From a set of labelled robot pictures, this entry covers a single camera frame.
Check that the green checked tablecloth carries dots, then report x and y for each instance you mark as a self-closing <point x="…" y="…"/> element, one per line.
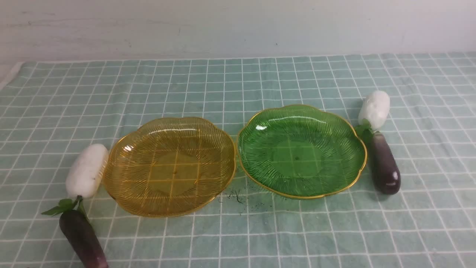
<point x="50" y="112"/>

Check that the white radish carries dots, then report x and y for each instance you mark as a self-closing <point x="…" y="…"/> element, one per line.
<point x="373" y="113"/>
<point x="83" y="180"/>

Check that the green glass plate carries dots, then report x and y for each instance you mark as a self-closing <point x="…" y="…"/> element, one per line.
<point x="301" y="152"/>

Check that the amber glass plate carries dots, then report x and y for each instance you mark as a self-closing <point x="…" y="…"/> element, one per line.
<point x="170" y="167"/>

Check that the purple eggplant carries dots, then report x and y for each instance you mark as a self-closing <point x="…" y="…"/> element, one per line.
<point x="385" y="172"/>
<point x="81" y="236"/>

